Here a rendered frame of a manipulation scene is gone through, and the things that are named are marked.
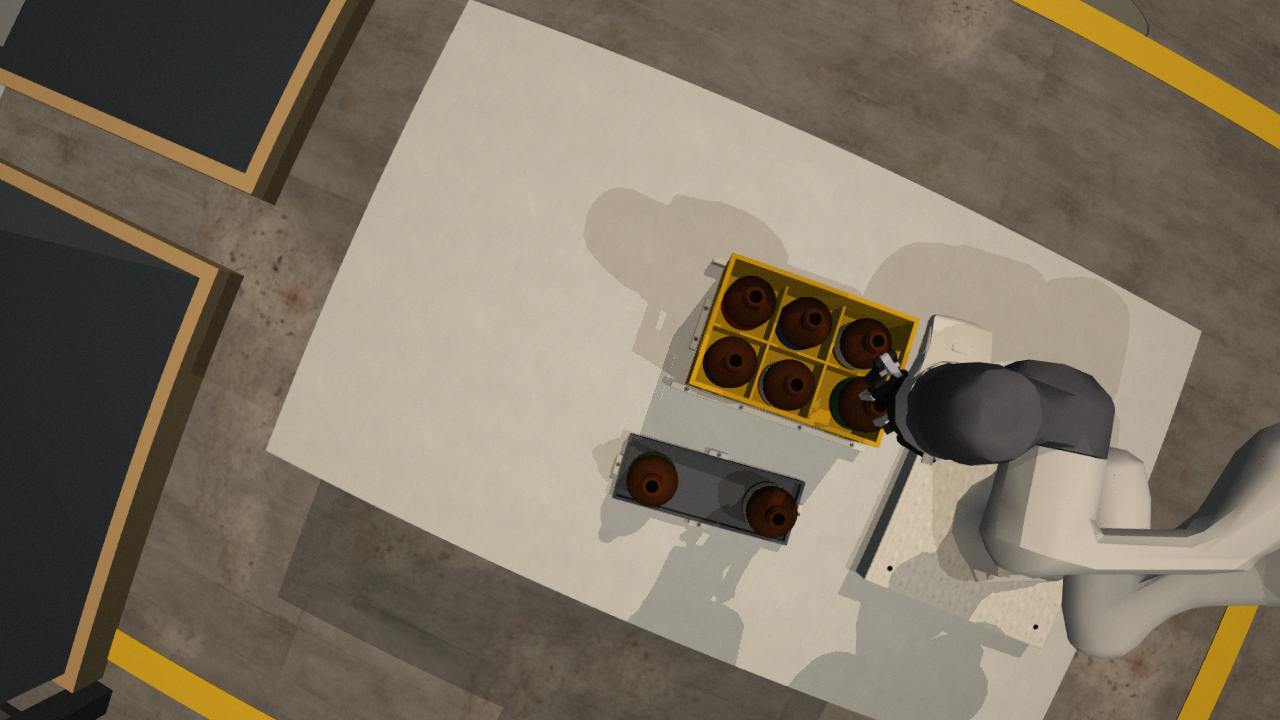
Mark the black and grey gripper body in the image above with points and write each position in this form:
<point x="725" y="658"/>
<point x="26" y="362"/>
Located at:
<point x="891" y="399"/>

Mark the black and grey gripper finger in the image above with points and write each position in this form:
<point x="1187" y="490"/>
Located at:
<point x="884" y="422"/>
<point x="888" y="364"/>

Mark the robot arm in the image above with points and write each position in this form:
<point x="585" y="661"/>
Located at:
<point x="1053" y="513"/>

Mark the brown bottle with green label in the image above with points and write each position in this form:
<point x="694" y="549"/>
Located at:
<point x="644" y="479"/>
<point x="852" y="413"/>

